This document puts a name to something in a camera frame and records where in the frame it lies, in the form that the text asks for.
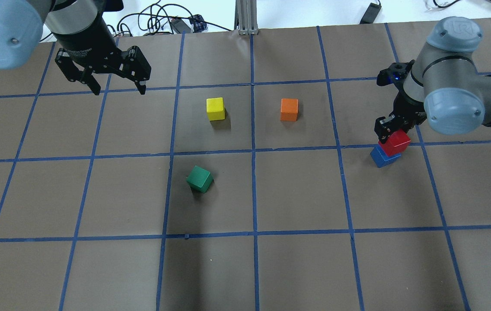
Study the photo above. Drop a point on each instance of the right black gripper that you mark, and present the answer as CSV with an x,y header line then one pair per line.
x,y
403,109

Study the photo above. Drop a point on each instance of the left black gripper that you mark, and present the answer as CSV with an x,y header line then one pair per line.
x,y
86,44

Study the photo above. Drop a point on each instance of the red wooden block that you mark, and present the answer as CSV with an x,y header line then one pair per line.
x,y
396,143

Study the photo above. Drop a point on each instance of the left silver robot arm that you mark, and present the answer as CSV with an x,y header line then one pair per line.
x,y
22,21

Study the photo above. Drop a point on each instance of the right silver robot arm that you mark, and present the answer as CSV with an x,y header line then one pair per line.
x,y
446,101

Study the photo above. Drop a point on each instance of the blue wooden block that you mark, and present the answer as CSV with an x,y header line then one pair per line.
x,y
381,159

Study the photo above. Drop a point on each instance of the orange wooden block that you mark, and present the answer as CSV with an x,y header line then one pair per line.
x,y
289,110

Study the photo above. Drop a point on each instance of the yellow wooden block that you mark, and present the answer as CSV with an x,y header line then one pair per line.
x,y
215,109

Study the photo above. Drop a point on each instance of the green wooden block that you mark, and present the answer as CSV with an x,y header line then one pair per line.
x,y
199,179

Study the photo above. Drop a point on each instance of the black power adapter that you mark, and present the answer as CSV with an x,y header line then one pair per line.
x,y
371,13

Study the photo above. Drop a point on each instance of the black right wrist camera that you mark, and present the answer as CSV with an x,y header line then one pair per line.
x,y
395,74

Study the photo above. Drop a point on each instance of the aluminium frame post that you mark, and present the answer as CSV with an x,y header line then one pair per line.
x,y
245,17

